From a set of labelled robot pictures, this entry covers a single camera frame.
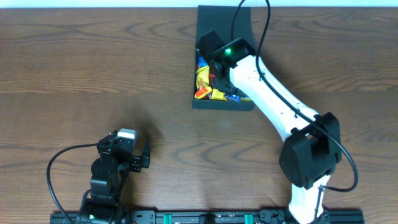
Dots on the dark green box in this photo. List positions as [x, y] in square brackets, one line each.
[219, 19]

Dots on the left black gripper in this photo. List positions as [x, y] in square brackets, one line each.
[137, 162]

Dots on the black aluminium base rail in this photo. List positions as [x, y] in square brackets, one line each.
[174, 216]

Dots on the small yellow cracker packet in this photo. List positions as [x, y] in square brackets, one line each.
[217, 95]

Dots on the blue Eclipse mint box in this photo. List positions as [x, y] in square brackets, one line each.
[233, 98]

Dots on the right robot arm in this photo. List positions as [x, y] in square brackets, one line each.
[308, 157]

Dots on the yellow orange snack packet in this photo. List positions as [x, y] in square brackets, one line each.
[203, 82]

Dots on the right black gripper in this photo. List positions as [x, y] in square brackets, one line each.
[219, 85]

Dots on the red Hacks candy bag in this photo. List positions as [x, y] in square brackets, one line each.
[212, 78]

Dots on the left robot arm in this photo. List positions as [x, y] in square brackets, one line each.
[109, 174]

